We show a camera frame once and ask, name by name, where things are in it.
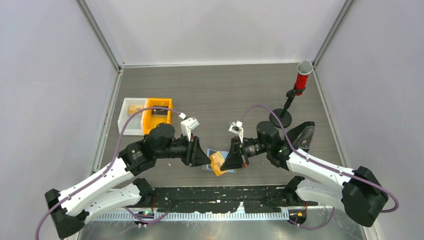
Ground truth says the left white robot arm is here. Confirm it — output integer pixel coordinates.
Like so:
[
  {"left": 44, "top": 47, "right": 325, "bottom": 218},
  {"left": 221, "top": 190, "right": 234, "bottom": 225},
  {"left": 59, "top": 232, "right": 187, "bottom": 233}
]
[{"left": 44, "top": 117, "right": 211, "bottom": 239}]

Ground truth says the white plastic bin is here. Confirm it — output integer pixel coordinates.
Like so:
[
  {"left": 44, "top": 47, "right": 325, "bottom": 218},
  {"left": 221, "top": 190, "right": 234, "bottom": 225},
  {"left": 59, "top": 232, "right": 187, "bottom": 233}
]
[{"left": 117, "top": 97, "right": 148, "bottom": 136}]

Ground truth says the tan card in white bin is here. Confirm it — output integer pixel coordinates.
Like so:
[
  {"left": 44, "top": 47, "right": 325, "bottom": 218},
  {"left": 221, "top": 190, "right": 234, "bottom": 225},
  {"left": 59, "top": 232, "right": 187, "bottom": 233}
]
[{"left": 127, "top": 104, "right": 144, "bottom": 116}]

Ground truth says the slotted metal rail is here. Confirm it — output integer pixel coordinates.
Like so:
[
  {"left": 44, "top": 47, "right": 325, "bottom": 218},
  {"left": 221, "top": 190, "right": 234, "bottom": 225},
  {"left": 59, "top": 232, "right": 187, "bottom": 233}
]
[{"left": 94, "top": 209, "right": 290, "bottom": 222}]

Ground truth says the red microphone on black stand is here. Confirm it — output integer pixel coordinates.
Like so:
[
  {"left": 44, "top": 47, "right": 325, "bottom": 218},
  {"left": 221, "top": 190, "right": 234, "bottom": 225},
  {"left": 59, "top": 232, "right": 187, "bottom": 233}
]
[{"left": 269, "top": 60, "right": 313, "bottom": 129}]

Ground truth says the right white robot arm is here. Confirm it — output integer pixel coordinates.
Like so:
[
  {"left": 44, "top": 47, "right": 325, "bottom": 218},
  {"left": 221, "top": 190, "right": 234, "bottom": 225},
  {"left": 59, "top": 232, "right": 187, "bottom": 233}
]
[{"left": 220, "top": 121, "right": 389, "bottom": 227}]

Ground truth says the blue grey card holder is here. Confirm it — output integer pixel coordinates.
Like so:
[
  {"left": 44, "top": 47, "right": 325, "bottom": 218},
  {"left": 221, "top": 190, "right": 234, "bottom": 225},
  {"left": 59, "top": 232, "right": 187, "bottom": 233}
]
[{"left": 202, "top": 148, "right": 237, "bottom": 177}]

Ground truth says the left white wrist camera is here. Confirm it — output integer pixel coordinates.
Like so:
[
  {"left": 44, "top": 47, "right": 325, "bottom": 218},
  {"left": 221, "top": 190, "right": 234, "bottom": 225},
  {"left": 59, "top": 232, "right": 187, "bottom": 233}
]
[{"left": 178, "top": 113, "right": 200, "bottom": 142}]

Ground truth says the black card in orange bin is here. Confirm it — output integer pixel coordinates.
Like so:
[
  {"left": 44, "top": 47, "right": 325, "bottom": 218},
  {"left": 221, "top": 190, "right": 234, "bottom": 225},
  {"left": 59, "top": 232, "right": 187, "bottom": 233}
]
[{"left": 152, "top": 106, "right": 168, "bottom": 118}]

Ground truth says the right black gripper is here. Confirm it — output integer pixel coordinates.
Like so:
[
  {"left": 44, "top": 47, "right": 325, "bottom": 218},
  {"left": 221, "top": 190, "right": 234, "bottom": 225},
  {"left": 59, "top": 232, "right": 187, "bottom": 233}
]
[{"left": 221, "top": 136, "right": 270, "bottom": 172}]

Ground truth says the black stand with clear plate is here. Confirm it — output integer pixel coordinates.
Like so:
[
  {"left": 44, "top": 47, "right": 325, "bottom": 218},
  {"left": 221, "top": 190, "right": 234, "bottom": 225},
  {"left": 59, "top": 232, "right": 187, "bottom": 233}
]
[{"left": 287, "top": 121, "right": 316, "bottom": 153}]

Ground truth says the orange credit card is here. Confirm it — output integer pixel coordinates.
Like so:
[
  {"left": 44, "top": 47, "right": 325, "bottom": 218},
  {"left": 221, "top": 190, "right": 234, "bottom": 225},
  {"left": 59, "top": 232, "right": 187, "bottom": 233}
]
[{"left": 209, "top": 151, "right": 229, "bottom": 177}]

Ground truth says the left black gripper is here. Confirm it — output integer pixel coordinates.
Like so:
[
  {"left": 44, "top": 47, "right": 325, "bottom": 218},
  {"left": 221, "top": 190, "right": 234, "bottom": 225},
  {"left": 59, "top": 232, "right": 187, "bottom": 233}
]
[{"left": 155, "top": 132, "right": 211, "bottom": 167}]

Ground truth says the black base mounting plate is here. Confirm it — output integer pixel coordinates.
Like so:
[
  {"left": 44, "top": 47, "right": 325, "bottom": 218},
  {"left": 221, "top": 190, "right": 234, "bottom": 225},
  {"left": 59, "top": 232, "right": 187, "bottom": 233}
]
[{"left": 129, "top": 185, "right": 318, "bottom": 214}]

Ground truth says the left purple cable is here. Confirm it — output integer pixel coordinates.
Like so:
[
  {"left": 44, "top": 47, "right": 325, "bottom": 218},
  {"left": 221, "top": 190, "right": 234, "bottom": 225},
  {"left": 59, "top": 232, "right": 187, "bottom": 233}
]
[{"left": 34, "top": 106, "right": 186, "bottom": 240}]

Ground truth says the orange plastic bin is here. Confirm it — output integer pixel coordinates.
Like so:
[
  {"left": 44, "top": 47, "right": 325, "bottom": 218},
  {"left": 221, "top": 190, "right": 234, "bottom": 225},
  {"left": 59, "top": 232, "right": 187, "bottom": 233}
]
[{"left": 140, "top": 98, "right": 174, "bottom": 135}]

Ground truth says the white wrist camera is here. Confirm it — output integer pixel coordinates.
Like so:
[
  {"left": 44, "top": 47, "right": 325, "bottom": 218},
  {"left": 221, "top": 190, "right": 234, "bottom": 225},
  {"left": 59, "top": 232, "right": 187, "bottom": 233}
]
[
  {"left": 228, "top": 120, "right": 244, "bottom": 143},
  {"left": 178, "top": 113, "right": 200, "bottom": 142}
]

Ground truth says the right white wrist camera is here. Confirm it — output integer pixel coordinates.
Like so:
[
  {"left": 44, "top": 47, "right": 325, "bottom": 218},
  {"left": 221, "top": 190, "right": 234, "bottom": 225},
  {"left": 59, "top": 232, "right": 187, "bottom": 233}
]
[{"left": 228, "top": 120, "right": 244, "bottom": 143}]

